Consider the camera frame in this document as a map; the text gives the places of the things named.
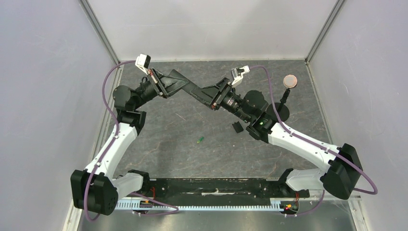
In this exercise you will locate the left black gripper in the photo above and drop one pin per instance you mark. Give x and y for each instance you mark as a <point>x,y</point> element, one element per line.
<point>165,84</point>

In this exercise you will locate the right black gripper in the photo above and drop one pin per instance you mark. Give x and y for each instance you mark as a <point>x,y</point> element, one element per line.
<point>221,94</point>

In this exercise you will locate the black remote battery cover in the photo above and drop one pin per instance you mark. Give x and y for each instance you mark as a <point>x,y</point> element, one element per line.
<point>237,127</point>

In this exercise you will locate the black remote control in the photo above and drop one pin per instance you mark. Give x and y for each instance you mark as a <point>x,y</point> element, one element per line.
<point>188,83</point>

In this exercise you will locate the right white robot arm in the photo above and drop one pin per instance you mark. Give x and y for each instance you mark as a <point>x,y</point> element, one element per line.
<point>338,169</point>

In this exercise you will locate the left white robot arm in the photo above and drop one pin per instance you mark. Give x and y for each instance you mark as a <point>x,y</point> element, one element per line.
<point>94,189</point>

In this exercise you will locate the black stand with round disc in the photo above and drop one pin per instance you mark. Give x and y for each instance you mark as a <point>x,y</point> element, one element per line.
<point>289,81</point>

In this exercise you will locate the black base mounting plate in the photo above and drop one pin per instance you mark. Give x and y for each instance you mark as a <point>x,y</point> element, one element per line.
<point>218,191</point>

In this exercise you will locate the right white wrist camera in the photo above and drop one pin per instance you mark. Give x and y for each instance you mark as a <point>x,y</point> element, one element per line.
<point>237,75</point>

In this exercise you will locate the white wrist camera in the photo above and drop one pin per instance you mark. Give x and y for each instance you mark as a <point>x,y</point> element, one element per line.
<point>142,62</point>
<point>237,75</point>

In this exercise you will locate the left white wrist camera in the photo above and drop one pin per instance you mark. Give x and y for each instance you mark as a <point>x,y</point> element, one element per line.
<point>142,62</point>

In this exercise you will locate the white toothed cable rail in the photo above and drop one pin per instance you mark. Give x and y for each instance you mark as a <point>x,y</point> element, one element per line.
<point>138,205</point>

